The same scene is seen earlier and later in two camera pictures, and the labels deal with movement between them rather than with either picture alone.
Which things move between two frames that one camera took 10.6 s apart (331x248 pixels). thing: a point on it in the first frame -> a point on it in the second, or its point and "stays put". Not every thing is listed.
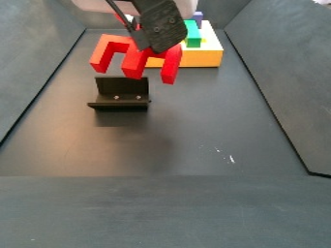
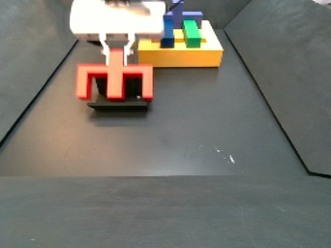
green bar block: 192,33 stays put
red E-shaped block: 136,58 -> 115,70
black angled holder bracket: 120,94 stays put
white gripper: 101,7 -> 117,17
